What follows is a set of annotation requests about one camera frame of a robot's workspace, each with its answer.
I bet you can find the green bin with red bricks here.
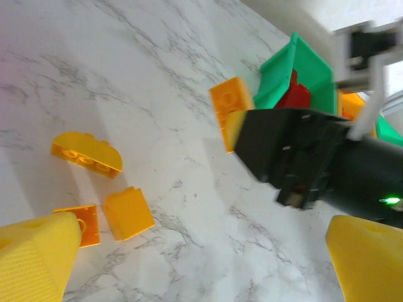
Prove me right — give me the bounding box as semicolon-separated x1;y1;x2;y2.
253;31;336;115

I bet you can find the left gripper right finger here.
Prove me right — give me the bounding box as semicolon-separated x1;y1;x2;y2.
326;215;403;302

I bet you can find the bright red lego brick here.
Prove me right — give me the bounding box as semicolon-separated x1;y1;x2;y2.
275;69;312;109

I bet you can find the yellow sloped lego brick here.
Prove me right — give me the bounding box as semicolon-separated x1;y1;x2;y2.
103;186;156;242

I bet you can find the long yellow lego brick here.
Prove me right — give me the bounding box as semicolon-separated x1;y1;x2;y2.
53;204;101;249

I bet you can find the empty green plastic bin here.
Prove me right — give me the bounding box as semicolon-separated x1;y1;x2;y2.
374;115;403;147

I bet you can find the yellow studded lego brick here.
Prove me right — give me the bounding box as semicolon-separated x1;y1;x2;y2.
208;76;255;154

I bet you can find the yellow plastic bin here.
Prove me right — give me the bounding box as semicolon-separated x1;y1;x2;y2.
336;90;368;122

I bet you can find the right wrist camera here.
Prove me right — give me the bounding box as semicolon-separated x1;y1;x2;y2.
333;21;398;142

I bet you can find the yellow half-round lego brick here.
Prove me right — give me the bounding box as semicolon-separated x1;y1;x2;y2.
50;131;124;181

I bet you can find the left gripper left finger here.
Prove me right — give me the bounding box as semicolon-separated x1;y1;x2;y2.
0;211;82;302

